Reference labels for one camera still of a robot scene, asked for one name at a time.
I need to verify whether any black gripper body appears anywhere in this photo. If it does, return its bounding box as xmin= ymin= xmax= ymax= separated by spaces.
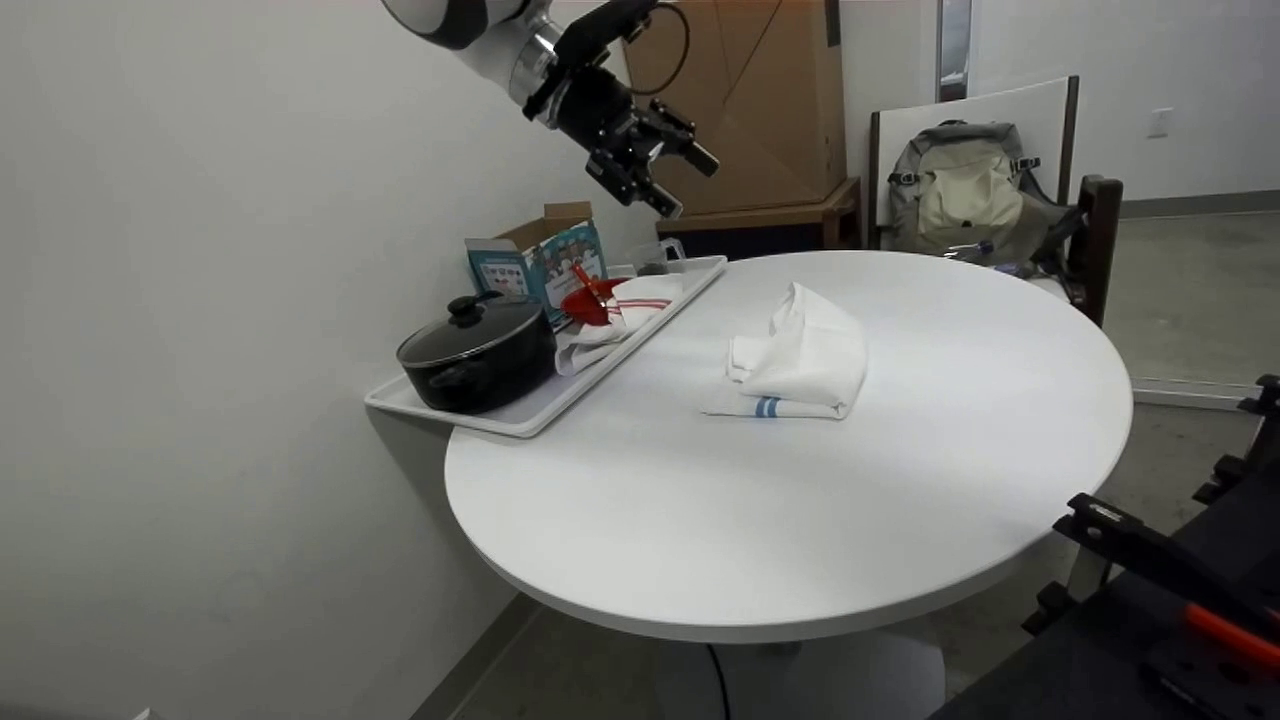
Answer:
xmin=552 ymin=65 xmax=667 ymax=176

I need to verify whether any white cloth with blue stripes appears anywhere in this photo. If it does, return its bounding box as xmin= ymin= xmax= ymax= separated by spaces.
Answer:
xmin=698 ymin=281 xmax=876 ymax=425

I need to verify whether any red and white cloth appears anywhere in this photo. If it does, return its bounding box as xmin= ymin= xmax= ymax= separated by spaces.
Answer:
xmin=546 ymin=267 xmax=688 ymax=382

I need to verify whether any large brown cardboard box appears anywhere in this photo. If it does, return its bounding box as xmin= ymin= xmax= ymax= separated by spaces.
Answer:
xmin=615 ymin=0 xmax=857 ymax=241

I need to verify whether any dark wooden stand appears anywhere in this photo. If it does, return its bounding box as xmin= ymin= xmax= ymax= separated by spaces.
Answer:
xmin=651 ymin=176 xmax=864 ymax=264

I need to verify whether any small blue printed cardboard box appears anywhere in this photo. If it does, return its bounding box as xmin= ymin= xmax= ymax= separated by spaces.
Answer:
xmin=460 ymin=199 xmax=611 ymax=333

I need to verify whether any black pot with lid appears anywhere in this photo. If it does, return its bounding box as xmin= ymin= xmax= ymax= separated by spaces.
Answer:
xmin=390 ymin=290 xmax=559 ymax=420

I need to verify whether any white rectangular tray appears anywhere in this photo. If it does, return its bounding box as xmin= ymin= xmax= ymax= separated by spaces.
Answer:
xmin=359 ymin=252 xmax=730 ymax=447

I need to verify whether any beige backpack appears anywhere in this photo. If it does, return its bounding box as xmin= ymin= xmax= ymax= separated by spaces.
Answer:
xmin=884 ymin=116 xmax=1070 ymax=267

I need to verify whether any white framed panel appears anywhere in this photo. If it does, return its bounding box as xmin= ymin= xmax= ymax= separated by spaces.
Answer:
xmin=866 ymin=70 xmax=1085 ymax=252

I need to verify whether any dark wooden chair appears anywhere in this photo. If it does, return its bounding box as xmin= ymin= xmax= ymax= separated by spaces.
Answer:
xmin=985 ymin=172 xmax=1127 ymax=333

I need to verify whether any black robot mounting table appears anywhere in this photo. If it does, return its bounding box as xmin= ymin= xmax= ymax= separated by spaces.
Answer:
xmin=930 ymin=375 xmax=1280 ymax=720

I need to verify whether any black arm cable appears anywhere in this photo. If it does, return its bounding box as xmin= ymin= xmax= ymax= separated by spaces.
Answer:
xmin=583 ymin=0 xmax=695 ymax=105

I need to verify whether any grey vertical wall strip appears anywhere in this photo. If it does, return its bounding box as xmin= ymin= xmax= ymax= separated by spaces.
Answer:
xmin=930 ymin=0 xmax=981 ymax=105

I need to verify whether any black clamp with orange handle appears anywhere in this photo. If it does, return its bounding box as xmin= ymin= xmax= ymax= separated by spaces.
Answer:
xmin=1047 ymin=489 xmax=1280 ymax=677

